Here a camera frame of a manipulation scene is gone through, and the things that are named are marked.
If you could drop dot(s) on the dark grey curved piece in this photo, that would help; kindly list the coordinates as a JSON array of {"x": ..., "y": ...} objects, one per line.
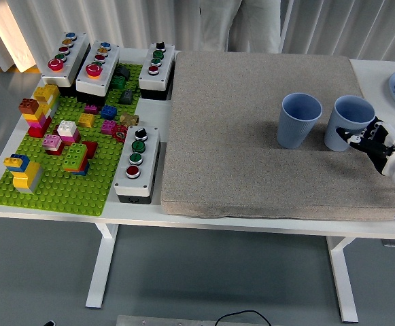
[{"x": 123, "y": 72}]

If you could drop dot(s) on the small magenta brick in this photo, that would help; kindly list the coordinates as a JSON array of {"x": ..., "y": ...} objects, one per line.
[{"x": 91, "y": 109}]

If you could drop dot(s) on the dark green brick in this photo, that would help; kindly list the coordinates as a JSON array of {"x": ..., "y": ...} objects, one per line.
[{"x": 118, "y": 83}]

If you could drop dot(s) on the green-topped brick stack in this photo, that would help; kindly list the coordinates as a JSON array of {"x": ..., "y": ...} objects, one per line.
[{"x": 74, "y": 156}]

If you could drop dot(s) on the brown-topped brick tower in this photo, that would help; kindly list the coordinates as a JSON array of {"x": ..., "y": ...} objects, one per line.
[{"x": 29, "y": 106}]

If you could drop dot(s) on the red valve handwheel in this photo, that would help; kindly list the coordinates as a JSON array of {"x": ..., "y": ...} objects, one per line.
[{"x": 119, "y": 133}]

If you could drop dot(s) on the white pleated curtain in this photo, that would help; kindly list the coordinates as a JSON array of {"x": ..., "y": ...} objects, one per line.
[{"x": 336, "y": 23}]

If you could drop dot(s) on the four-button control box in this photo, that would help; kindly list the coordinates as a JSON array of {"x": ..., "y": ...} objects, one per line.
[
  {"x": 149, "y": 159},
  {"x": 165, "y": 64}
]

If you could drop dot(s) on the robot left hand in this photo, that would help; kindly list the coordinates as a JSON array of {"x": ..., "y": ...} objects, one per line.
[{"x": 49, "y": 323}]

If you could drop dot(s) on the blue yellow grey brick stack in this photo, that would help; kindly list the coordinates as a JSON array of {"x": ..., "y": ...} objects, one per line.
[{"x": 27, "y": 176}]

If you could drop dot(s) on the yellow and white brick tower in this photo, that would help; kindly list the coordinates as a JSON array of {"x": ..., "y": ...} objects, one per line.
[{"x": 46, "y": 93}]

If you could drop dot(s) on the white and pink brick stack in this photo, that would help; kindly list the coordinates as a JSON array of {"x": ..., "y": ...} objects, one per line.
[{"x": 66, "y": 128}]

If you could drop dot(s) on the green studded baseplate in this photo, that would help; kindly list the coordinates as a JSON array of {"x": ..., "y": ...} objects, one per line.
[{"x": 64, "y": 193}]

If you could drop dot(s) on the white table leg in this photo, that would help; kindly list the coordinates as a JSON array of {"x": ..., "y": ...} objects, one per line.
[
  {"x": 343, "y": 278},
  {"x": 98, "y": 271}
]

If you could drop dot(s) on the five-button control box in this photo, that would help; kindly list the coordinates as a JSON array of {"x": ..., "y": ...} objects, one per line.
[
  {"x": 78, "y": 54},
  {"x": 110, "y": 60}
]

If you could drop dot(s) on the blue ribbed cup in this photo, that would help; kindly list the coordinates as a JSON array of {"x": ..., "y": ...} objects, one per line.
[
  {"x": 336, "y": 119},
  {"x": 292, "y": 132}
]

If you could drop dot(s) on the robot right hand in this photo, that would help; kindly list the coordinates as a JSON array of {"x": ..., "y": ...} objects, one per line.
[{"x": 380, "y": 144}]

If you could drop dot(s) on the pink white red brick stack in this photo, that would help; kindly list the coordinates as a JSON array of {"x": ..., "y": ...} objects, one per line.
[{"x": 51, "y": 141}]

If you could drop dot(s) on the grey-brown foam mat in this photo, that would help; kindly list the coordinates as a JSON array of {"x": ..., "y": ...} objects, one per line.
[{"x": 224, "y": 136}]

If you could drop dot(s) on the person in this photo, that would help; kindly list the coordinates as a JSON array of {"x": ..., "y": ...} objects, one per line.
[{"x": 214, "y": 23}]

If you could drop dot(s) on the brass pipe fitting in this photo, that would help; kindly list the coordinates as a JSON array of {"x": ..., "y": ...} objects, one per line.
[{"x": 129, "y": 119}]

